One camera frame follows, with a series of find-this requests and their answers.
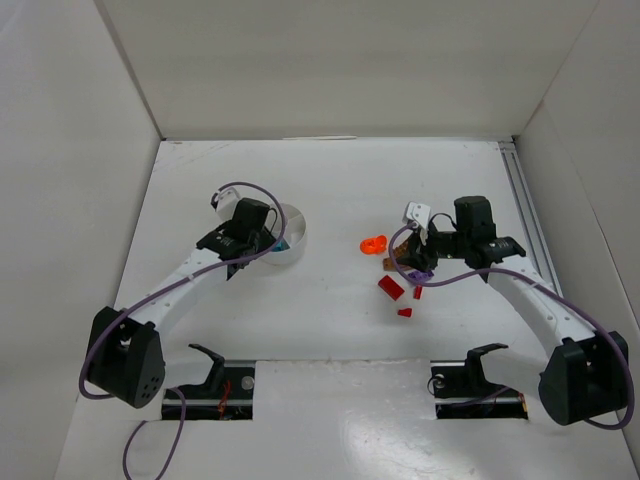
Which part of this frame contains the brown 2x4 lego plate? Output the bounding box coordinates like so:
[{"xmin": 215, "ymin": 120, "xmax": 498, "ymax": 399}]
[{"xmin": 382, "ymin": 240, "xmax": 412, "ymax": 272}]

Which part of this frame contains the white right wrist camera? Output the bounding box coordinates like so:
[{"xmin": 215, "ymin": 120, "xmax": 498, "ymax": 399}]
[{"xmin": 403, "ymin": 201, "xmax": 431, "ymax": 234}]

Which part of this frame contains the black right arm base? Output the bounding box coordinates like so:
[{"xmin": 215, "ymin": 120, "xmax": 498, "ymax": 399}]
[{"xmin": 427, "ymin": 343, "xmax": 528, "ymax": 420}]

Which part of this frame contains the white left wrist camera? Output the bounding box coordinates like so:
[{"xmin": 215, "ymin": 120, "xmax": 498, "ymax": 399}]
[{"xmin": 210, "ymin": 187, "xmax": 241, "ymax": 218}]

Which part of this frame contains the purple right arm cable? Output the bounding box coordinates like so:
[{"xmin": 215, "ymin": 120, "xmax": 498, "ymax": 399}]
[{"xmin": 388, "ymin": 222, "xmax": 636, "ymax": 431}]

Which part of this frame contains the aluminium rail right side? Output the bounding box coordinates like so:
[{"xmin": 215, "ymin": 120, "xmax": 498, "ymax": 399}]
[{"xmin": 498, "ymin": 141, "xmax": 563, "ymax": 295}]

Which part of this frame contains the purple 2x4 lego plate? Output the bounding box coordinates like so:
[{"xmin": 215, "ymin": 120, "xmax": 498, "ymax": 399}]
[{"xmin": 408, "ymin": 270, "xmax": 434, "ymax": 282}]

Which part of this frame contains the orange figure-eight lego piece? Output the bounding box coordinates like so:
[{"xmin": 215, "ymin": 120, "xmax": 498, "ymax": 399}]
[{"xmin": 359, "ymin": 235, "xmax": 388, "ymax": 255}]

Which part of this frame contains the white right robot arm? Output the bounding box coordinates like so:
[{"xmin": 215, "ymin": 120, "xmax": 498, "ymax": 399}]
[{"xmin": 389, "ymin": 196, "xmax": 635, "ymax": 431}]

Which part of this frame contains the white divided round container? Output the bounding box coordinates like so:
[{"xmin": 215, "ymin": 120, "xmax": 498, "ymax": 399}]
[{"xmin": 260, "ymin": 203, "xmax": 307, "ymax": 266}]

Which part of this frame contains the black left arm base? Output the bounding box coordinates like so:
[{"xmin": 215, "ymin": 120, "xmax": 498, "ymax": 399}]
[{"xmin": 160, "ymin": 344, "xmax": 256, "ymax": 421}]

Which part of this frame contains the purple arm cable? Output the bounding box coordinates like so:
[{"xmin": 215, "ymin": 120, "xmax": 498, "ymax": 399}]
[
  {"xmin": 388, "ymin": 222, "xmax": 636, "ymax": 431},
  {"xmin": 78, "ymin": 181, "xmax": 289, "ymax": 480}
]

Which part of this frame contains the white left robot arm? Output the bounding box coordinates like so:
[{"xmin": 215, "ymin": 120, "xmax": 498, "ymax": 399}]
[{"xmin": 80, "ymin": 198, "xmax": 276, "ymax": 409}]

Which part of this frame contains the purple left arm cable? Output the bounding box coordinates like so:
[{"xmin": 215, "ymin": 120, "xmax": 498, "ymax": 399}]
[{"xmin": 78, "ymin": 181, "xmax": 289, "ymax": 480}]

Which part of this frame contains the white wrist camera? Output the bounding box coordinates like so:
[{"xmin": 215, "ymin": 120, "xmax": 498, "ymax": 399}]
[
  {"xmin": 210, "ymin": 187, "xmax": 241, "ymax": 218},
  {"xmin": 403, "ymin": 201, "xmax": 431, "ymax": 234}
]

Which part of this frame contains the red 2x4 lego brick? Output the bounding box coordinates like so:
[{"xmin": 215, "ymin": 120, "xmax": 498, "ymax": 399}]
[{"xmin": 377, "ymin": 275, "xmax": 405, "ymax": 301}]

